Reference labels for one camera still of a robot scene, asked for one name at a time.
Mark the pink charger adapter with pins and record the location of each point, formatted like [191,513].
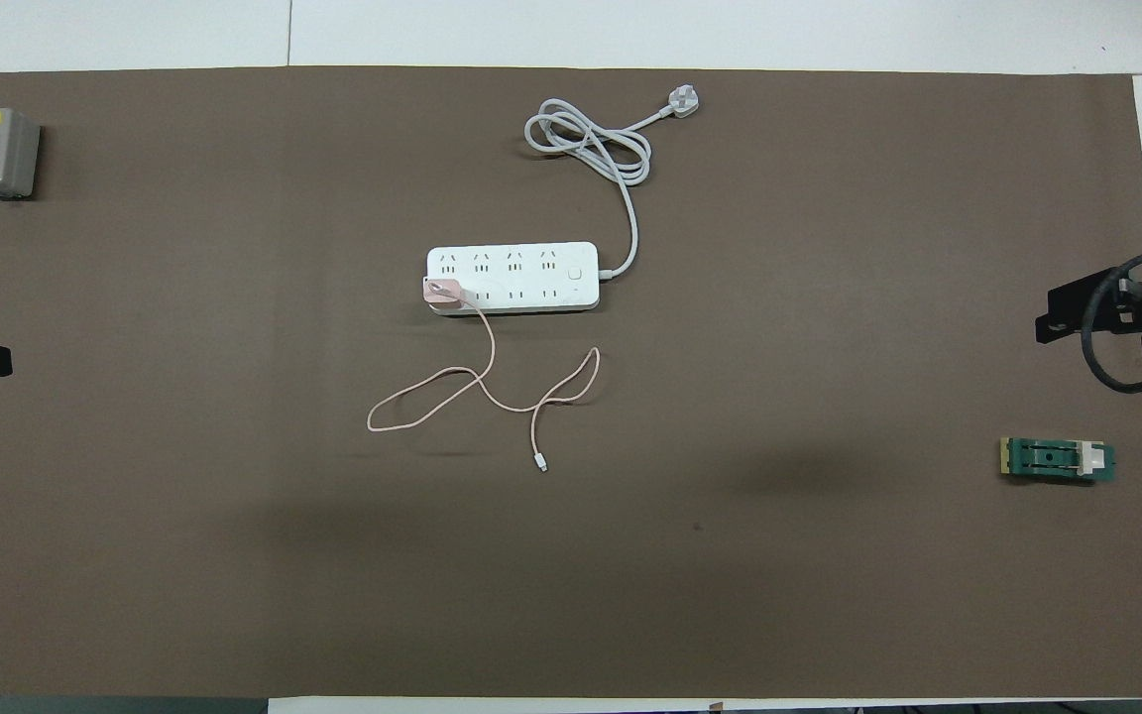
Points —
[440,291]

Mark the white three-pin plug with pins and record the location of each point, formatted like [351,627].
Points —
[683,102]

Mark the white power strip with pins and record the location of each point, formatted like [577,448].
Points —
[531,273]

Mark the brown table mat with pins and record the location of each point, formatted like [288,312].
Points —
[730,595]

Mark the green knife switch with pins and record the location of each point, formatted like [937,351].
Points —
[1047,459]

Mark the grey on-off switch box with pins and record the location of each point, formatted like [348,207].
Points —
[6,149]

